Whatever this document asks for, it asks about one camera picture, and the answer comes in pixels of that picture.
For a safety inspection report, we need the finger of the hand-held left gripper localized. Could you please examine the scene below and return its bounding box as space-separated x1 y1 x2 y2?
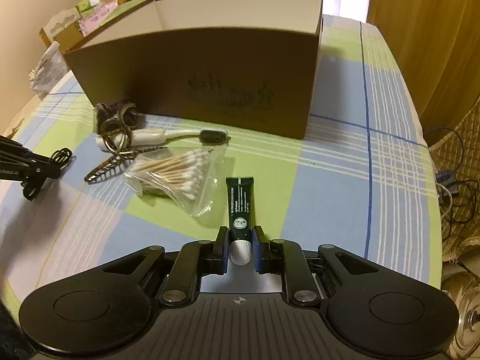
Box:
20 178 49 201
22 152 62 181

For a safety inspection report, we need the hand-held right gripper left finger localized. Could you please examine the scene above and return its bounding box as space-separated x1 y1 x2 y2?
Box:
101 226 230 306

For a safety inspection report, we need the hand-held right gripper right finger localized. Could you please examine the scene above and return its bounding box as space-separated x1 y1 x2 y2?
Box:
252 226 379 306

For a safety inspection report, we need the black cable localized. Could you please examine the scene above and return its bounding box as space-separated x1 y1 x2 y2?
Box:
50 147 73 167

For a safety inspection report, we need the dark green tube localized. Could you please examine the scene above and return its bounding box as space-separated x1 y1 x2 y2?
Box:
225 176 256 265

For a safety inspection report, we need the leopard print hair clip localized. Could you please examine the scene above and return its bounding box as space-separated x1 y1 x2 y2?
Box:
83 118 167 185

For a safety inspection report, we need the brown velvet scrunchie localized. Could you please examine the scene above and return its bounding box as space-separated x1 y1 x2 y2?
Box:
94 99 145 136

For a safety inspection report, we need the bag of cotton swabs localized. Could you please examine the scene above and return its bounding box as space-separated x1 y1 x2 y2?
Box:
124 148 235 218

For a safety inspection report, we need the white toothbrush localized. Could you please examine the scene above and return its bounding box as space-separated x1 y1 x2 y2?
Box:
95 127 229 151

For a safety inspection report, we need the brown cardboard box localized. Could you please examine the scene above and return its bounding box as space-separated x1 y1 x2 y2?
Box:
62 0 324 141

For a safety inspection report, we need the checked blue green tablecloth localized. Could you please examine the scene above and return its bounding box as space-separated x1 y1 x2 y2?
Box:
0 14 443 308

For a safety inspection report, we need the printed clear plastic bag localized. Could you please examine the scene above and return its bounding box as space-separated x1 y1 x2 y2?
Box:
29 41 69 96

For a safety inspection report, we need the carton with white scalloped flap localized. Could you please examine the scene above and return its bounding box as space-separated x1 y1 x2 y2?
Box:
39 11 82 51

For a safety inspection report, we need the pink white carton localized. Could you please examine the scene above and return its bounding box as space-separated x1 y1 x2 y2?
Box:
79 2 118 38

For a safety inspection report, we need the small green tissue pack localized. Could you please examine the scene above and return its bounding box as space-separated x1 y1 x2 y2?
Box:
75 0 103 14

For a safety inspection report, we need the blue black charger plug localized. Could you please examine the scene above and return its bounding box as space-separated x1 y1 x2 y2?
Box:
435 170 459 196

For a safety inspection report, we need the shiny metallic object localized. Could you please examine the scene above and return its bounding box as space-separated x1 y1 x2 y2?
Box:
455 289 480 346

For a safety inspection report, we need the chair with quilted cushion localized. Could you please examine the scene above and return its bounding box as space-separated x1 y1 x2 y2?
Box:
427 97 480 267

